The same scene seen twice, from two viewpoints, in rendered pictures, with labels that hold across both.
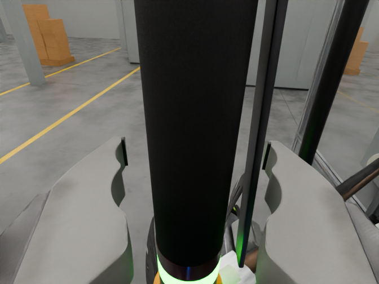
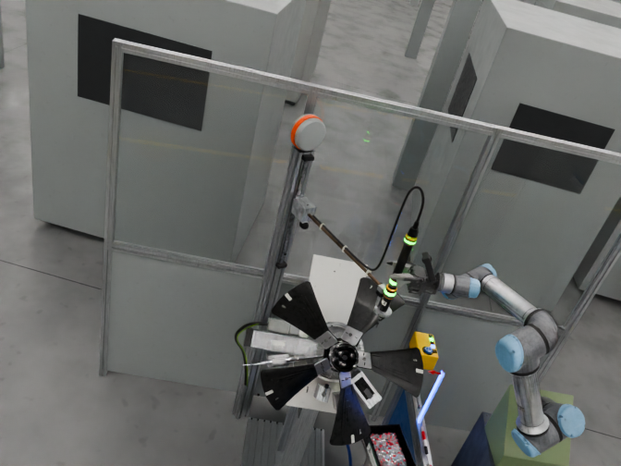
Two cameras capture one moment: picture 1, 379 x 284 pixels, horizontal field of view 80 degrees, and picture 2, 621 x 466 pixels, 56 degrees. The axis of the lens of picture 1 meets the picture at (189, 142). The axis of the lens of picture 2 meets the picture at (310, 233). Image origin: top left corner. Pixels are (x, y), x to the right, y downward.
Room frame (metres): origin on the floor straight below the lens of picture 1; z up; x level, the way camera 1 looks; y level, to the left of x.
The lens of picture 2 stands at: (0.68, 1.77, 2.88)
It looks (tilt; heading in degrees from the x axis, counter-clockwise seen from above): 32 degrees down; 262
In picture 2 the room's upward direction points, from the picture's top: 15 degrees clockwise
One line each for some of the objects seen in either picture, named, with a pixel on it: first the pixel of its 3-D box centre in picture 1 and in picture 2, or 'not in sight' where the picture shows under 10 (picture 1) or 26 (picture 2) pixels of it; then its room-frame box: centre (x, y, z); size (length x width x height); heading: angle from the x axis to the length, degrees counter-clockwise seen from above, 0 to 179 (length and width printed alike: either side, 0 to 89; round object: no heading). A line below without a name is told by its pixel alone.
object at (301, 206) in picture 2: not in sight; (302, 208); (0.42, -0.52, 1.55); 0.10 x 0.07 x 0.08; 124
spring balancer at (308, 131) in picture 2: not in sight; (308, 132); (0.48, -0.60, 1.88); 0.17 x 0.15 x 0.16; 179
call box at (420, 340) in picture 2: not in sight; (422, 351); (-0.29, -0.29, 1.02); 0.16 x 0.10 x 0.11; 89
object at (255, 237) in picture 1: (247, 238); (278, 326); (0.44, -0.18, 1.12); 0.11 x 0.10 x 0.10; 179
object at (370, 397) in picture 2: not in sight; (362, 387); (0.02, -0.03, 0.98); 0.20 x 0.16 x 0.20; 89
